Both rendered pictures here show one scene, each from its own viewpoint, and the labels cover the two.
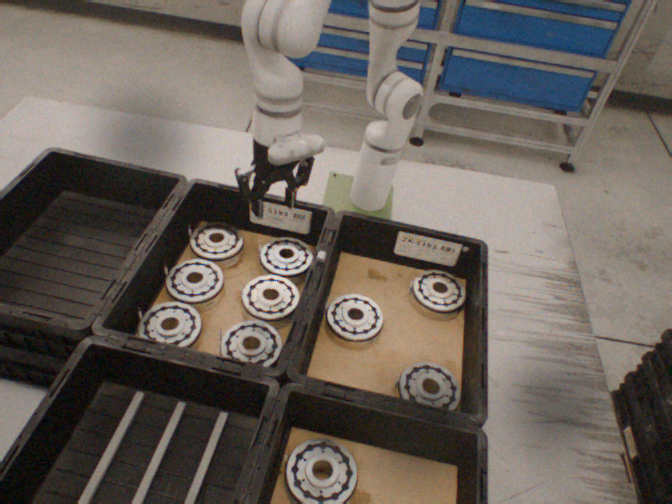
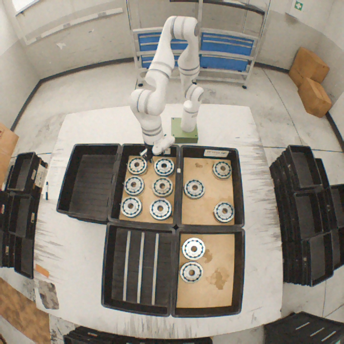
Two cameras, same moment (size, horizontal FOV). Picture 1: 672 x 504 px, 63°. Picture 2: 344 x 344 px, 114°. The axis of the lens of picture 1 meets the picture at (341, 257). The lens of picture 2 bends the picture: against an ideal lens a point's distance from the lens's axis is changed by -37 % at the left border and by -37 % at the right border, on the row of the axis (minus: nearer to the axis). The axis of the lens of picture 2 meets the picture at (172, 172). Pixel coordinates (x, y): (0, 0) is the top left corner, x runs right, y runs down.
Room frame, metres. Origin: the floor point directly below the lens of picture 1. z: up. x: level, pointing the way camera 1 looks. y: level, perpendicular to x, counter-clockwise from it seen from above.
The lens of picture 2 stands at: (0.34, 0.06, 1.66)
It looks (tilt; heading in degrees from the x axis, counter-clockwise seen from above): 65 degrees down; 1
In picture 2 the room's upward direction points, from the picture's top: 2 degrees counter-clockwise
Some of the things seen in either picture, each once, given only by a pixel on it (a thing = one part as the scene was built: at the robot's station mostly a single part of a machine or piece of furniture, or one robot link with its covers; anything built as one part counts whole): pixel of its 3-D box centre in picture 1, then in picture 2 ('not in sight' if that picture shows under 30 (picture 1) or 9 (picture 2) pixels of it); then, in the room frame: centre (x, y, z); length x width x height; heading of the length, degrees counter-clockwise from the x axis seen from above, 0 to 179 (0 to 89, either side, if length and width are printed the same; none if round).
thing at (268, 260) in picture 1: (286, 256); (163, 166); (0.74, 0.11, 0.86); 0.10 x 0.10 x 0.01
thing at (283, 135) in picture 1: (283, 123); (155, 134); (0.71, 0.12, 1.17); 0.11 x 0.09 x 0.06; 40
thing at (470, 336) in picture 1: (393, 322); (209, 188); (0.61, -0.11, 0.87); 0.40 x 0.30 x 0.11; 176
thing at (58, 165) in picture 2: not in sight; (56, 176); (0.77, 0.89, 0.70); 0.33 x 0.23 x 0.01; 0
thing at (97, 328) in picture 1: (229, 266); (145, 181); (0.64, 0.19, 0.92); 0.40 x 0.30 x 0.02; 176
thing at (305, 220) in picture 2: not in sight; (299, 217); (0.46, -1.09, 0.31); 0.40 x 0.30 x 0.34; 0
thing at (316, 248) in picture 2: not in sight; (306, 259); (0.06, -1.08, 0.37); 0.40 x 0.30 x 0.45; 0
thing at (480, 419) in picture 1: (399, 304); (211, 184); (0.61, -0.11, 0.92); 0.40 x 0.30 x 0.02; 176
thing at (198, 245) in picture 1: (216, 240); (137, 165); (0.75, 0.25, 0.86); 0.10 x 0.10 x 0.01
